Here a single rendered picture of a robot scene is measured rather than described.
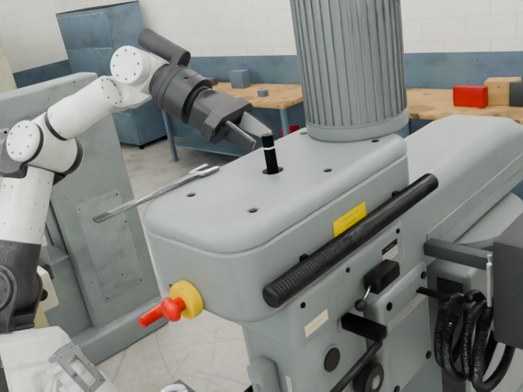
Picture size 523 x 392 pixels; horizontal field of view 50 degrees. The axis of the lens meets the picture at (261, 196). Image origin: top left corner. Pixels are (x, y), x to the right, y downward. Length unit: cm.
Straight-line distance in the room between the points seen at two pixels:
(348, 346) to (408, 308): 17
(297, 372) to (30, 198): 59
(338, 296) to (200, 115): 39
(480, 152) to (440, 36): 418
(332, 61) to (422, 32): 461
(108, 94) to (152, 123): 740
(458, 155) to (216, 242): 72
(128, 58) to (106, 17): 711
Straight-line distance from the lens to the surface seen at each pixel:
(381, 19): 104
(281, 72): 677
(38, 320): 281
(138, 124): 834
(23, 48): 1051
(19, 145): 114
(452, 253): 120
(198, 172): 101
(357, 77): 103
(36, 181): 115
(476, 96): 485
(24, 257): 115
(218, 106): 97
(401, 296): 117
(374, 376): 115
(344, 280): 99
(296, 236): 84
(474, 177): 139
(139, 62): 101
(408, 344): 126
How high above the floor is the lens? 222
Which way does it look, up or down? 22 degrees down
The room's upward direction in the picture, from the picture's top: 10 degrees counter-clockwise
